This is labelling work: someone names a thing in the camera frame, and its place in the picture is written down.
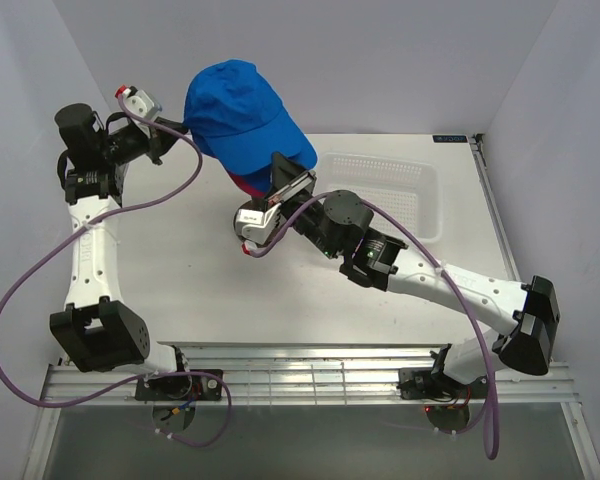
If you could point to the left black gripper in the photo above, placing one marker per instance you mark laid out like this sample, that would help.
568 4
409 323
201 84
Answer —
156 143

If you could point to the pink cap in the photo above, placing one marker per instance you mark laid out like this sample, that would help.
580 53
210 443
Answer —
247 185

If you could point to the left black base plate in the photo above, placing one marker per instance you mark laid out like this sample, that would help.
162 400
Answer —
181 388

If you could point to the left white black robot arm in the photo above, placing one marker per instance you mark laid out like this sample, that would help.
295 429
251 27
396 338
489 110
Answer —
97 330

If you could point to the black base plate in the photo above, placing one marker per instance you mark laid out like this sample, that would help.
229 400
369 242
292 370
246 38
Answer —
433 384
181 388

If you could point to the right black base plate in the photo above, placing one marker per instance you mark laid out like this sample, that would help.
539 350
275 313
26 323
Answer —
433 384

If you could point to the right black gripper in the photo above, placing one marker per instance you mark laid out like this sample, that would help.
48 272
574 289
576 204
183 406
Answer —
287 178

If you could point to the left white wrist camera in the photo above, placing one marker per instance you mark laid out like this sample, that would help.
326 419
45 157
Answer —
139 102

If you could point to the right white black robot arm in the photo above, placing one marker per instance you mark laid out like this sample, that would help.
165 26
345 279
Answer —
522 318

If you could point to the blue cap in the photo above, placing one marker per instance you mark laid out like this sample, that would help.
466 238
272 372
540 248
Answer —
236 117
255 177

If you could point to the aluminium rail frame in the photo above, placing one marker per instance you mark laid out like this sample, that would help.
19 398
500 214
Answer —
324 374

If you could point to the white plastic basket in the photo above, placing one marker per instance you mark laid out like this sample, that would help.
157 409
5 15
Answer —
408 191

